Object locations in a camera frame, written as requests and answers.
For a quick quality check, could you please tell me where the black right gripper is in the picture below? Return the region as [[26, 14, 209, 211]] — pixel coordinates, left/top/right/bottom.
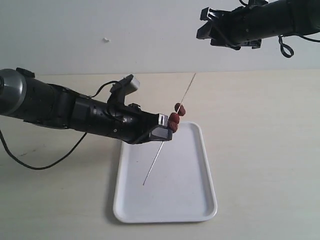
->
[[196, 7, 262, 51]]

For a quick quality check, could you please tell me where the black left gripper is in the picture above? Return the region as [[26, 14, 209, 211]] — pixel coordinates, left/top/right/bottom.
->
[[71, 97, 173, 145]]

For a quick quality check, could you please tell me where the thin metal skewer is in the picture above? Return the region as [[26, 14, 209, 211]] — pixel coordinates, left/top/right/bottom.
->
[[142, 72, 197, 186]]

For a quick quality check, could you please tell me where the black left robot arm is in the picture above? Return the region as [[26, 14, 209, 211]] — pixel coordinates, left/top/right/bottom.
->
[[0, 68, 173, 145]]

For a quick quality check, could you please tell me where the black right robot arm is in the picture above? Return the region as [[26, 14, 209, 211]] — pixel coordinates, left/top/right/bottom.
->
[[196, 0, 320, 51]]

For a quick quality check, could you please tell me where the white rectangular plastic tray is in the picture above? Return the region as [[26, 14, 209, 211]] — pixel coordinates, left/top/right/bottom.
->
[[113, 121, 218, 224]]

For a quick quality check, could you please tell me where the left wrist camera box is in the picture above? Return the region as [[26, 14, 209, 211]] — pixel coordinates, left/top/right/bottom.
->
[[107, 74, 140, 105]]

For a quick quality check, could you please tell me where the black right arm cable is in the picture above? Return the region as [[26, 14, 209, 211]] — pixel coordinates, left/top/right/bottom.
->
[[239, 0, 320, 59]]

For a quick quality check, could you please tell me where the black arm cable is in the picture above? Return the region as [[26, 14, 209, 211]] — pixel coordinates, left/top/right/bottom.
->
[[0, 79, 121, 171], [239, 0, 320, 59]]

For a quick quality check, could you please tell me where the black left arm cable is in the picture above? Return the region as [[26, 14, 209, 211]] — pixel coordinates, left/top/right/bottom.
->
[[0, 79, 121, 171]]

